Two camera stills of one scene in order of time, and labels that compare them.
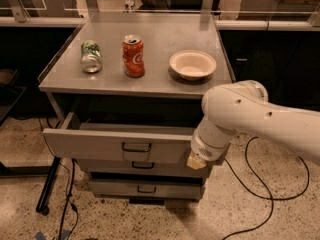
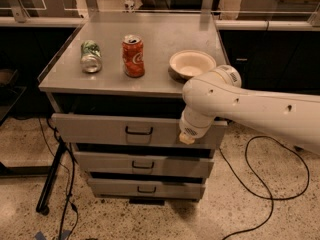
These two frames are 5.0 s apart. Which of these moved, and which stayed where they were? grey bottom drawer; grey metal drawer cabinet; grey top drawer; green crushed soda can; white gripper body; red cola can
Moved: white gripper body; grey top drawer
Stayed: grey bottom drawer; red cola can; grey metal drawer cabinet; green crushed soda can
